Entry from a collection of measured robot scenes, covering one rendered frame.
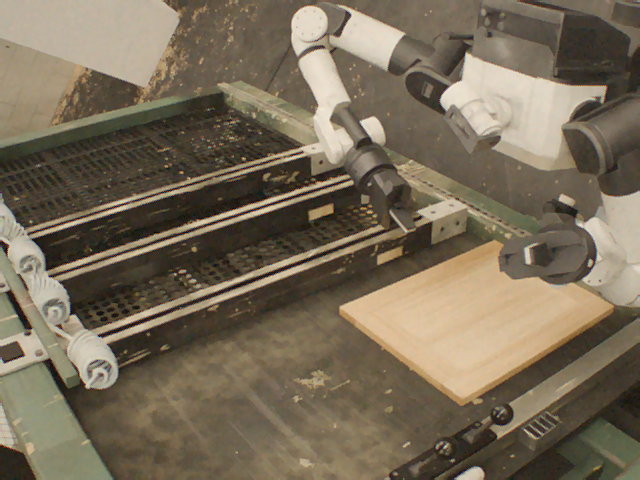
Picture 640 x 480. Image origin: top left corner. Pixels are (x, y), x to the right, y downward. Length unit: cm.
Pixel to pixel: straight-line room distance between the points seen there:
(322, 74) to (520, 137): 45
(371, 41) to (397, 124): 188
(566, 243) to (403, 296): 70
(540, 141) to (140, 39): 419
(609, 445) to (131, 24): 442
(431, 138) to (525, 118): 192
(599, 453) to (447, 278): 56
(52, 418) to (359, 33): 96
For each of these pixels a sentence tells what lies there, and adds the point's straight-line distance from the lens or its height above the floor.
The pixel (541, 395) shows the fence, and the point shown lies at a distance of 137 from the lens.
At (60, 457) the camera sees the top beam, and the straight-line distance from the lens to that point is 119.
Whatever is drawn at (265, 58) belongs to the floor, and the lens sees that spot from 431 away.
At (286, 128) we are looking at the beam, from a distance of 251.
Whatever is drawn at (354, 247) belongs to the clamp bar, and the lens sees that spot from 169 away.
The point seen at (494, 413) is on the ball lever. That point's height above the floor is 146.
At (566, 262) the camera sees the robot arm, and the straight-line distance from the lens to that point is 98.
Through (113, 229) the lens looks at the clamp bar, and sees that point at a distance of 194.
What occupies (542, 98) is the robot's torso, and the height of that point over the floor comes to 136.
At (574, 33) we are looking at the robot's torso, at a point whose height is 137.
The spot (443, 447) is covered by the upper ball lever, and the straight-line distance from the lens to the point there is 108.
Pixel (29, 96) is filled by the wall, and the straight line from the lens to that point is 673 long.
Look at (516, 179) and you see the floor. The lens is 295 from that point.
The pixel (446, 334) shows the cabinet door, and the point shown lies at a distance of 152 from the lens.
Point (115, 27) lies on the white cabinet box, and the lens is 518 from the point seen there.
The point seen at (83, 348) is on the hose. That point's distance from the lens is 122.
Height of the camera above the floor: 244
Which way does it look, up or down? 43 degrees down
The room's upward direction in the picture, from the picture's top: 75 degrees counter-clockwise
